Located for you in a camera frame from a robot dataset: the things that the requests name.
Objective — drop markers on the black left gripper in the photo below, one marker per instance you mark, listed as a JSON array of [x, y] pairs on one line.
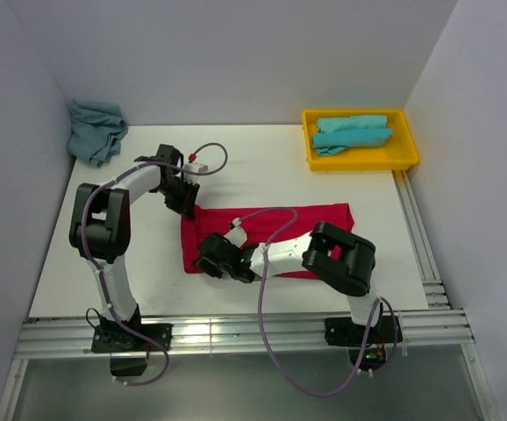
[[186, 206]]

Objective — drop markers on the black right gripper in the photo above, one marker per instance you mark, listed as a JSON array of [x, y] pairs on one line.
[[207, 267]]

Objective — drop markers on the red t-shirt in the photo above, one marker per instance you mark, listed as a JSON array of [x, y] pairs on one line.
[[258, 228]]

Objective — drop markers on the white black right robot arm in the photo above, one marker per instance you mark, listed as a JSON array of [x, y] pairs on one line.
[[342, 260]]

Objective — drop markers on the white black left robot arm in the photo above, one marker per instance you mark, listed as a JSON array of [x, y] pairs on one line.
[[100, 226]]

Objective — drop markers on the crumpled grey-blue t-shirt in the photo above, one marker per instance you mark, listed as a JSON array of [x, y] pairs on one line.
[[96, 131]]

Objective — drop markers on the rolled teal t-shirt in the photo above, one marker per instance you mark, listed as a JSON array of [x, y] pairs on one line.
[[361, 122], [332, 143]]

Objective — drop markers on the yellow plastic bin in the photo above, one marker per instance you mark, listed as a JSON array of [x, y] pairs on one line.
[[398, 153]]

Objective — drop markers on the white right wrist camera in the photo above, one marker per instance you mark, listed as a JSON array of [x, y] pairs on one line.
[[236, 235]]

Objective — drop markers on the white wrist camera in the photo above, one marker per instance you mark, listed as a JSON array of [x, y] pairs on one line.
[[236, 235], [194, 167]]

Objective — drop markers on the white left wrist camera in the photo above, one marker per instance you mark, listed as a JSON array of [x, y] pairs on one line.
[[194, 167]]

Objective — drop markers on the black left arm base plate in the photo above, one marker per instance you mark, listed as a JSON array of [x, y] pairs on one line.
[[113, 339]]

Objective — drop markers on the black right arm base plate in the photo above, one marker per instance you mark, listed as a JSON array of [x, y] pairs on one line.
[[344, 332]]

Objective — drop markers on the aluminium mounting rail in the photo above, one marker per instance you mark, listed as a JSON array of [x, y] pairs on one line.
[[72, 338]]

